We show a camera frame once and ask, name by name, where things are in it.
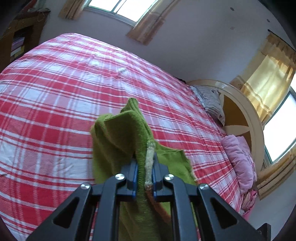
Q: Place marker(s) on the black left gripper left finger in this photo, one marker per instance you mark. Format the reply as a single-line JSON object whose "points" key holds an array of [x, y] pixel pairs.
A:
{"points": [[91, 211]]}

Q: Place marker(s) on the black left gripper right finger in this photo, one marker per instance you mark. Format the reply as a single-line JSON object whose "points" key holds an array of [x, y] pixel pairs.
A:
{"points": [[197, 211]]}

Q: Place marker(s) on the green knitted sweater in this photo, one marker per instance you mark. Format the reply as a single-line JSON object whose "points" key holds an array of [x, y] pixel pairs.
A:
{"points": [[116, 139]]}

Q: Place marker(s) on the pink folded blanket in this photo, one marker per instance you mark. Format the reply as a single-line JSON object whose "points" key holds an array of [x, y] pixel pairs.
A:
{"points": [[238, 152]]}

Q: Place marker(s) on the cream round headboard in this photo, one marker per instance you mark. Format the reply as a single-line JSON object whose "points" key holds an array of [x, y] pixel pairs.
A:
{"points": [[241, 118]]}

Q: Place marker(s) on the side window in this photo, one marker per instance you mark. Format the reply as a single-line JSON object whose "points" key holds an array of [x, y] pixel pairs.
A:
{"points": [[279, 132]]}

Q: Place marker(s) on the grey patterned pillow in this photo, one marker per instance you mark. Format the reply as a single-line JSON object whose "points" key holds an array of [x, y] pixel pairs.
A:
{"points": [[209, 99]]}

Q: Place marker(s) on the red white plaid bedsheet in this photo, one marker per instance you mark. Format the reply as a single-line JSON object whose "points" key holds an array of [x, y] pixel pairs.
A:
{"points": [[50, 98]]}

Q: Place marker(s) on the yellow side curtain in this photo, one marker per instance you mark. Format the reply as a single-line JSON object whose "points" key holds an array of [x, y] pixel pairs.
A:
{"points": [[267, 78]]}

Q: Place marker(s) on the dark wooden desk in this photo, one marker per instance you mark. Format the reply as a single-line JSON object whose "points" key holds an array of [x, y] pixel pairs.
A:
{"points": [[26, 27]]}

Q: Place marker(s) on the beige right curtain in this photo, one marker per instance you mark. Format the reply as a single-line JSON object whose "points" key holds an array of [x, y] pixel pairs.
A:
{"points": [[150, 23]]}

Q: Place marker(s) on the beige curtain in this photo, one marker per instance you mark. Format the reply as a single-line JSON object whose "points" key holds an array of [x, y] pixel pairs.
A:
{"points": [[72, 9], [150, 23]]}

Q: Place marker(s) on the beige left curtain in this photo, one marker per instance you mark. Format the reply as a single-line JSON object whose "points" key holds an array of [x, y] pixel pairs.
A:
{"points": [[72, 9]]}

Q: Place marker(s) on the far window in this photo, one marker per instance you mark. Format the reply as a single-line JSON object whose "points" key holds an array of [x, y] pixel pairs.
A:
{"points": [[127, 11]]}

